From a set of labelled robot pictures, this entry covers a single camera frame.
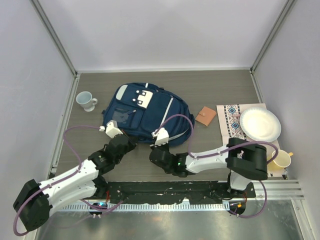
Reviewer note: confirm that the navy blue student backpack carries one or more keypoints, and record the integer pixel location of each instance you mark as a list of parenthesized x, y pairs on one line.
[(140, 108)]

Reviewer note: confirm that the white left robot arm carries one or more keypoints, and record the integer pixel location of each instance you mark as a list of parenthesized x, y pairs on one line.
[(38, 201)]

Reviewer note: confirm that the white paper plate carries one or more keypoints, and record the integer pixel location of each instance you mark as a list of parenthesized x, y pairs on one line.
[(260, 124)]

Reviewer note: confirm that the perforated metal rail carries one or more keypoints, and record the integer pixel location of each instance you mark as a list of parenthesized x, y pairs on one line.
[(185, 206)]

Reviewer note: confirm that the light blue cup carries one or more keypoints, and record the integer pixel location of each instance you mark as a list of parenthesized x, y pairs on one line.
[(86, 101)]

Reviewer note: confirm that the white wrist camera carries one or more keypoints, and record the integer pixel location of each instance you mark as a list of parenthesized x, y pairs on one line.
[(111, 129), (161, 137)]

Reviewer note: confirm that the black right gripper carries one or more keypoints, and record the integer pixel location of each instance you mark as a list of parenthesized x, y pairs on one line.
[(166, 145)]

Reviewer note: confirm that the yellow cup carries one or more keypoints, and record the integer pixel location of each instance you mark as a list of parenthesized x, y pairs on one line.
[(282, 161)]

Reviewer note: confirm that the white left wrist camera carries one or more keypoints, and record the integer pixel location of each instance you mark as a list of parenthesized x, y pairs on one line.
[(111, 129)]

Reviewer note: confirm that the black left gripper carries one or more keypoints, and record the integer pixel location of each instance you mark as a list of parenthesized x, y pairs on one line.
[(132, 145)]

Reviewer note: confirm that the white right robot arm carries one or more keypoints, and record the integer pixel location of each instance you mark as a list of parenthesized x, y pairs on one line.
[(246, 160)]

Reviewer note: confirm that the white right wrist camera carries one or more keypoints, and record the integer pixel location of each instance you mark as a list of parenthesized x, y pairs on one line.
[(161, 137)]

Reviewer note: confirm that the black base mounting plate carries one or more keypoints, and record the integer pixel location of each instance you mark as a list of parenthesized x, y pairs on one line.
[(173, 192)]

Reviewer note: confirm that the patterned white placemat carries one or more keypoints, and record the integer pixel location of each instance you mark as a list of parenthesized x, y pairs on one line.
[(230, 126)]

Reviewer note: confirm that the tan leather wallet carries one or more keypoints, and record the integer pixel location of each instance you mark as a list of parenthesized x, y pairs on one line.
[(205, 116)]

